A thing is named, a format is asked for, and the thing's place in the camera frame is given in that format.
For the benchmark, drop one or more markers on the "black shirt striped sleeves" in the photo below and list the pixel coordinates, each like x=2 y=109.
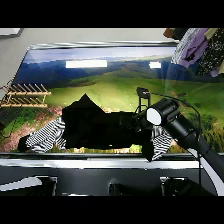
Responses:
x=90 y=128

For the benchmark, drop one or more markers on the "brown garment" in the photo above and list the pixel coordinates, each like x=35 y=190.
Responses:
x=169 y=32

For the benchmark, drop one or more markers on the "grey patterned garment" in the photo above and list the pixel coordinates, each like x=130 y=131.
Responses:
x=183 y=45

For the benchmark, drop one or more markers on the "silver frame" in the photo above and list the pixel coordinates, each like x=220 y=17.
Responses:
x=100 y=163

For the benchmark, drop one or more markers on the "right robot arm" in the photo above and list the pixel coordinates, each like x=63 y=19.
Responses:
x=186 y=131

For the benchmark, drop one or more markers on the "black speckled garment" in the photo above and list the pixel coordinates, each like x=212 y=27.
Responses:
x=213 y=53

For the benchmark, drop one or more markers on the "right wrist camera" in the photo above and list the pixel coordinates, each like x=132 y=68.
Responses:
x=143 y=92

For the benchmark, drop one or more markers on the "purple garment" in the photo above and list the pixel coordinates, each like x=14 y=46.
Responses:
x=195 y=46

